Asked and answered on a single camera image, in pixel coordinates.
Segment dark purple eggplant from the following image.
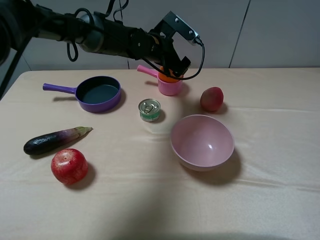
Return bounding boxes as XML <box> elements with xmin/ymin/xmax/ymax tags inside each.
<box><xmin>23</xmin><ymin>126</ymin><xmax>93</xmax><ymax>156</ymax></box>

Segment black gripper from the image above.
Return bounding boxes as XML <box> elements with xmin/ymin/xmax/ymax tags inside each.
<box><xmin>129</xmin><ymin>28</ymin><xmax>191</xmax><ymax>78</ymax></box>

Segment black camera cable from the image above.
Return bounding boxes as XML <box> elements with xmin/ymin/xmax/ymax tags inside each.
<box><xmin>174</xmin><ymin>39</ymin><xmax>206</xmax><ymax>81</ymax></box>

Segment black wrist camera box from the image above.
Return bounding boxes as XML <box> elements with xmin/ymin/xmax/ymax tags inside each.
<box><xmin>149</xmin><ymin>11</ymin><xmax>202</xmax><ymax>45</ymax></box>

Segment purple frying pan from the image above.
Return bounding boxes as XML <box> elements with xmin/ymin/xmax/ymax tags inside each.
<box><xmin>42</xmin><ymin>76</ymin><xmax>122</xmax><ymax>113</ymax></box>

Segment red peach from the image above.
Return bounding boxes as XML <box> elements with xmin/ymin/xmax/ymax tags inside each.
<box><xmin>200</xmin><ymin>87</ymin><xmax>224</xmax><ymax>112</ymax></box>

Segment orange fruit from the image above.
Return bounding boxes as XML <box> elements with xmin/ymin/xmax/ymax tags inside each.
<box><xmin>158</xmin><ymin>66</ymin><xmax>183</xmax><ymax>83</ymax></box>

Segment red apple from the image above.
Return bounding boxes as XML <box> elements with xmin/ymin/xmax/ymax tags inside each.
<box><xmin>50</xmin><ymin>148</ymin><xmax>89</xmax><ymax>185</ymax></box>

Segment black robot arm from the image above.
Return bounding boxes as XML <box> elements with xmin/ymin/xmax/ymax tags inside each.
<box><xmin>0</xmin><ymin>0</ymin><xmax>191</xmax><ymax>95</ymax></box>

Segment small tin can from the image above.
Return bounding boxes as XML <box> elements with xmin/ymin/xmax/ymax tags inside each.
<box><xmin>138</xmin><ymin>98</ymin><xmax>161</xmax><ymax>122</ymax></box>

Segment pink saucepan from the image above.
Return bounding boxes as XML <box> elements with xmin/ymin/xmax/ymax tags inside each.
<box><xmin>136</xmin><ymin>65</ymin><xmax>183</xmax><ymax>96</ymax></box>

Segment pink bowl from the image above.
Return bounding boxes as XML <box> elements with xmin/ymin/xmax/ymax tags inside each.
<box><xmin>170</xmin><ymin>114</ymin><xmax>235</xmax><ymax>172</ymax></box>

